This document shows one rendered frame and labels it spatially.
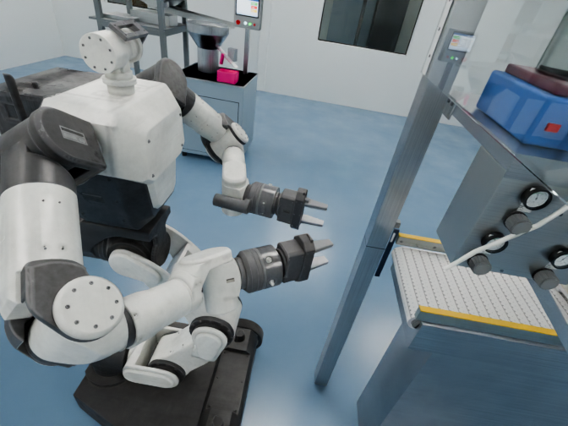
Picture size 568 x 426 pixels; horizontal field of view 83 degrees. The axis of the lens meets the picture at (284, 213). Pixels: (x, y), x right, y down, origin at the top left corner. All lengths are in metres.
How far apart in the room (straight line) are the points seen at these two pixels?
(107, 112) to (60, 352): 0.40
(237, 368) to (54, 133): 1.16
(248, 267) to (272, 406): 1.08
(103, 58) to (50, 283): 0.41
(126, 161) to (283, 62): 4.98
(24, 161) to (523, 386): 1.28
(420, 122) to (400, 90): 4.81
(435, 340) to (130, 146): 0.81
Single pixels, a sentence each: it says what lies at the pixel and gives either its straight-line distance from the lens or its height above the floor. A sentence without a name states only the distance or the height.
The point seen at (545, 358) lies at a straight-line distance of 1.06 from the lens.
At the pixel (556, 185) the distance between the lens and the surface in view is 0.40.
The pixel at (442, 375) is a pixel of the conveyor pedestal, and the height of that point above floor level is 0.64.
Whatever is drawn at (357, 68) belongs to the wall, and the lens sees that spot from 5.53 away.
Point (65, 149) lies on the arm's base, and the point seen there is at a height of 1.26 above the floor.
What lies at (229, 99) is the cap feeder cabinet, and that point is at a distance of 2.94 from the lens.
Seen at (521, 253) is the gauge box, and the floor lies 1.17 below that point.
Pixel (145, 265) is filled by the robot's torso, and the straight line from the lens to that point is 0.92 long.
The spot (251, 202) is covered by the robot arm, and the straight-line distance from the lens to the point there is 0.84.
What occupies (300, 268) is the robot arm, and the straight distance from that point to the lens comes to 0.70.
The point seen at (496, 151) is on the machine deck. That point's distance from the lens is 0.63.
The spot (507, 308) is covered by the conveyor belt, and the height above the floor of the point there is 0.91.
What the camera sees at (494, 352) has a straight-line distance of 0.99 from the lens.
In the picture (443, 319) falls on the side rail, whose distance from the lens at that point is 0.86.
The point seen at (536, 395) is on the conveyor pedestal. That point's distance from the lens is 1.30.
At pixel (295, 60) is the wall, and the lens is 5.54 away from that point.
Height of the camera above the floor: 1.50
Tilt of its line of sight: 35 degrees down
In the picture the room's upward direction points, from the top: 9 degrees clockwise
